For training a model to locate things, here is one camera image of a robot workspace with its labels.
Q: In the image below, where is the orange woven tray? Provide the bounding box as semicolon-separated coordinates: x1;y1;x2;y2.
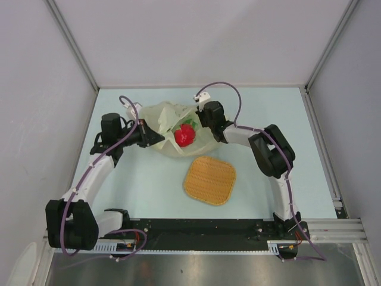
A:
183;156;236;206

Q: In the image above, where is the purple cable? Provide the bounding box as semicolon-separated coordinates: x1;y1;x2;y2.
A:
193;81;328;262
61;95;149;263

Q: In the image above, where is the translucent plastic bag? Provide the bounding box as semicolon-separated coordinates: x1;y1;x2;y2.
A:
139;101;222;158

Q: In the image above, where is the white cable duct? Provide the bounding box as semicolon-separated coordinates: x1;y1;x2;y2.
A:
83;241;296;256

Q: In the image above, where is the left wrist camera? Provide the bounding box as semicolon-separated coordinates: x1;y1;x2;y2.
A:
123;102;142;120

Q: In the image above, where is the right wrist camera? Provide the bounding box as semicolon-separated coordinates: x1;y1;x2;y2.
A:
193;92;211;111

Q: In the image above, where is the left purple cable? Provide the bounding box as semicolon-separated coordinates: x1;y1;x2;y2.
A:
61;95;149;263

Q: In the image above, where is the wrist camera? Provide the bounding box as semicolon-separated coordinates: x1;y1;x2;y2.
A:
123;102;142;120
193;92;211;111

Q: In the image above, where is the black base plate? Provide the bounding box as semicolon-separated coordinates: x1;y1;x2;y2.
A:
98;217;310;251

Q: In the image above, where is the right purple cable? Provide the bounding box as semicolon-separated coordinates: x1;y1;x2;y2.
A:
193;81;328;262

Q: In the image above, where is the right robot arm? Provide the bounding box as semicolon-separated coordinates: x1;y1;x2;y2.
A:
196;100;301;239

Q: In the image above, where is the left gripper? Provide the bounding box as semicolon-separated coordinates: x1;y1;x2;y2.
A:
117;119;164;148

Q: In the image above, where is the red dragon fruit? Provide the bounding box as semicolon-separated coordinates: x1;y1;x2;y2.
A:
173;119;197;148

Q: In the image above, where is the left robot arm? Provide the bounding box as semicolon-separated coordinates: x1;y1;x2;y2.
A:
45;113;164;251

